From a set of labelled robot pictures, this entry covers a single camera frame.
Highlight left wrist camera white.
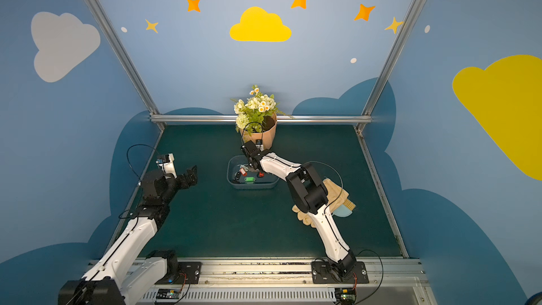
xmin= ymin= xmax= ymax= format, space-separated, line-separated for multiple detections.
xmin=156 ymin=153 xmax=177 ymax=178

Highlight pink flower pot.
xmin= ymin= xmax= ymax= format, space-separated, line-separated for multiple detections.
xmin=241 ymin=114 xmax=277 ymax=151

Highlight left circuit board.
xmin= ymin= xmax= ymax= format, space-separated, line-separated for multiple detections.
xmin=155 ymin=289 xmax=181 ymax=301

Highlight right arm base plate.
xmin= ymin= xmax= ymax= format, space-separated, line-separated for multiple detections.
xmin=311 ymin=260 xmax=370 ymax=285

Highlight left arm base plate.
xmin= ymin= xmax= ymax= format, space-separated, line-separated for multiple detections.
xmin=156 ymin=261 xmax=202 ymax=285

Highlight right circuit board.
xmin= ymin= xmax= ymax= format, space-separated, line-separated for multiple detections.
xmin=335 ymin=288 xmax=357 ymax=305

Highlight light blue brush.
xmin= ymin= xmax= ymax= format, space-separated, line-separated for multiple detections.
xmin=333 ymin=199 xmax=356 ymax=217

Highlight beige work glove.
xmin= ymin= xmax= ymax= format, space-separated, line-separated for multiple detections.
xmin=292 ymin=178 xmax=349 ymax=228

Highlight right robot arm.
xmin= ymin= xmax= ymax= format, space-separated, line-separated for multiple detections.
xmin=241 ymin=141 xmax=357 ymax=279

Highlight white and green flowers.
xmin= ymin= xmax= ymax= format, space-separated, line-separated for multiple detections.
xmin=234 ymin=85 xmax=287 ymax=134

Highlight circuit board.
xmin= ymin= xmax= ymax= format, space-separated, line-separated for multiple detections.
xmin=155 ymin=289 xmax=181 ymax=301
xmin=335 ymin=288 xmax=357 ymax=305

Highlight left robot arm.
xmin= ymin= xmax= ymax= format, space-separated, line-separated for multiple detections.
xmin=58 ymin=163 xmax=198 ymax=304

